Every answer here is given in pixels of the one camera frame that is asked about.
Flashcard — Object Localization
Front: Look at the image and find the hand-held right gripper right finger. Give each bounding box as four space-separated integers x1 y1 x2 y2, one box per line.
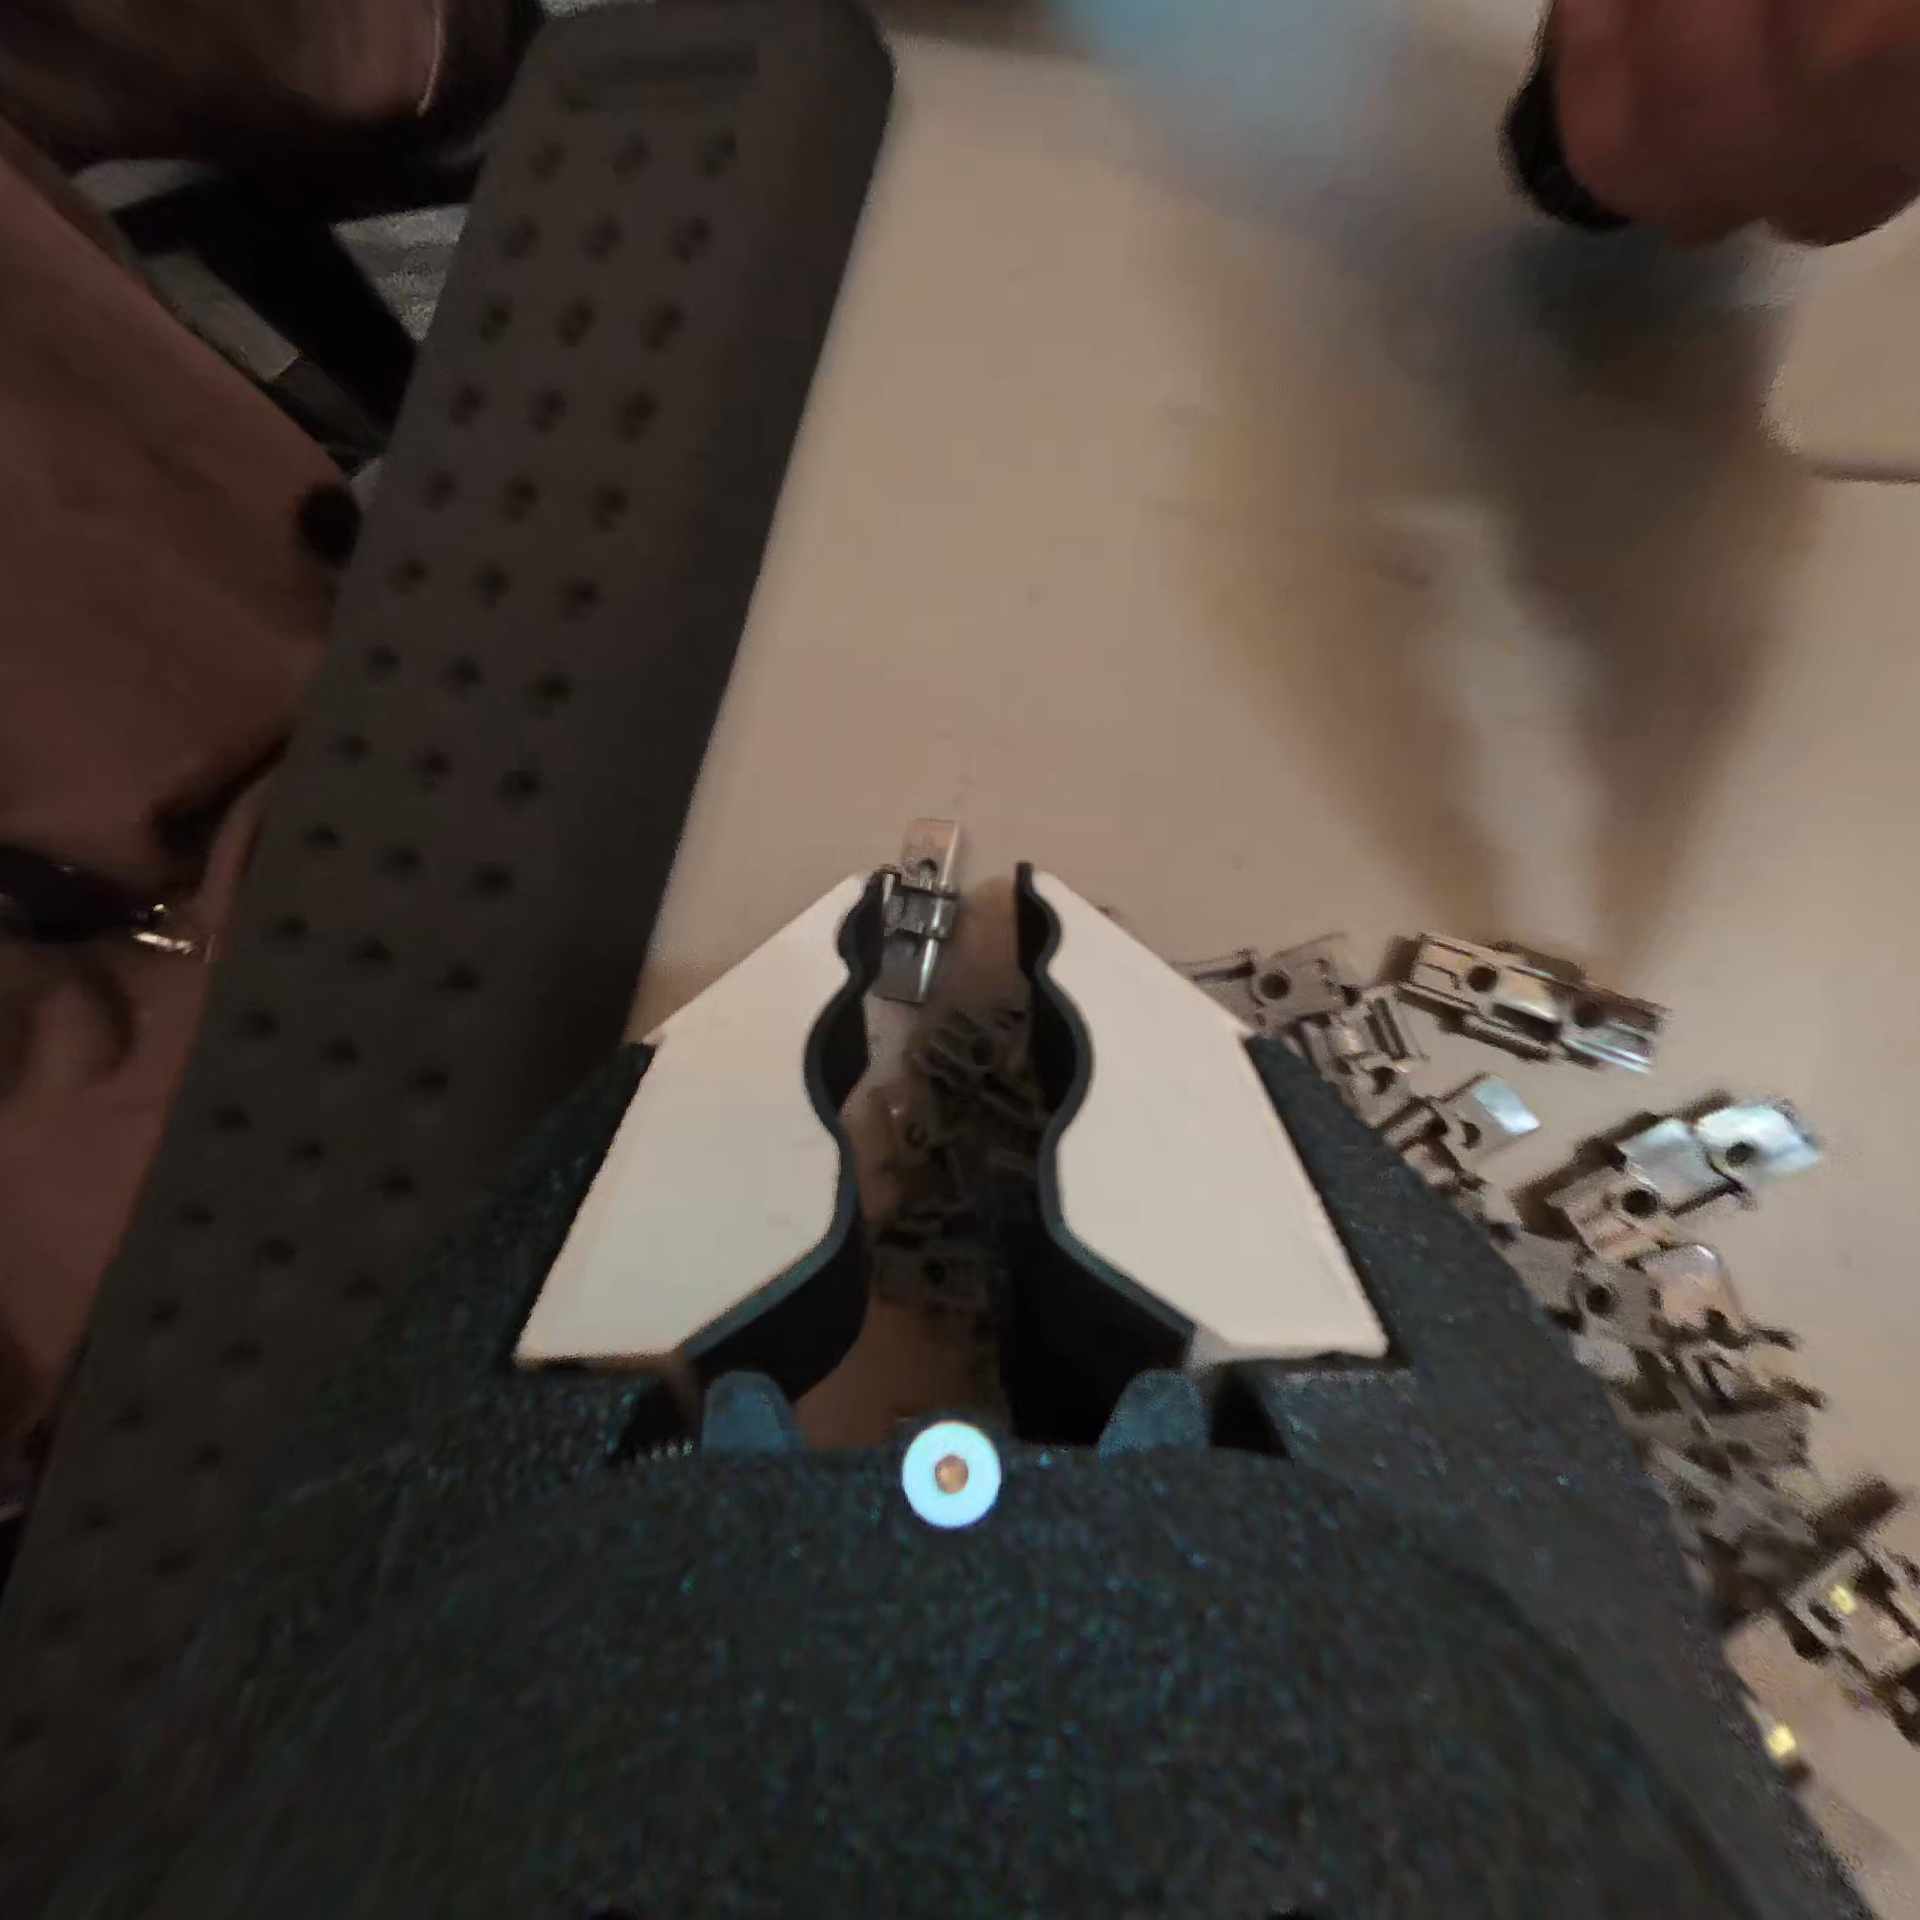
1008 860 1391 1373

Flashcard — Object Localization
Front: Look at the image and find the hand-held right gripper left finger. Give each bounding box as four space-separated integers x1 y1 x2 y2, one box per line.
515 866 888 1389

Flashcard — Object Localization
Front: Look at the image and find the single grey track piece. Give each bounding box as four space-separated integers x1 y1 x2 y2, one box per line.
867 815 965 1004

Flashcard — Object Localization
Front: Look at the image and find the pile of grey track links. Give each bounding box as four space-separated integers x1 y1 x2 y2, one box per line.
862 931 1920 1788

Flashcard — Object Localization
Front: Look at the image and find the grey desk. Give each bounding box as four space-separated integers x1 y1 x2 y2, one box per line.
630 0 1920 1920

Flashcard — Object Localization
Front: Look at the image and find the person's left hand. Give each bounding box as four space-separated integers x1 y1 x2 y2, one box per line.
1527 0 1920 252

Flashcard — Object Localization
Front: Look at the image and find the black perforated foam pad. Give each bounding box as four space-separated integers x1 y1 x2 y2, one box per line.
0 0 899 1652

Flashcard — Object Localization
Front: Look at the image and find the black lanyard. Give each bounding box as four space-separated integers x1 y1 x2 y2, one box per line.
0 847 213 962

